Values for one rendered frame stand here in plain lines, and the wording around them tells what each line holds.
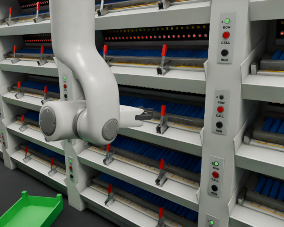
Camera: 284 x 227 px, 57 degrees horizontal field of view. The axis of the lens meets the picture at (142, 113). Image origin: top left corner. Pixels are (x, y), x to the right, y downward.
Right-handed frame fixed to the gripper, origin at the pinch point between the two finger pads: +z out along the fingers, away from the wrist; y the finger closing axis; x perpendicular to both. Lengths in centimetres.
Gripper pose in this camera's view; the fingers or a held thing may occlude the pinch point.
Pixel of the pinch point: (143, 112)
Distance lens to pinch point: 78.3
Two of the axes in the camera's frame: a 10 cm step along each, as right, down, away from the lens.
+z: 6.2, -0.6, 7.8
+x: 0.8, -9.9, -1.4
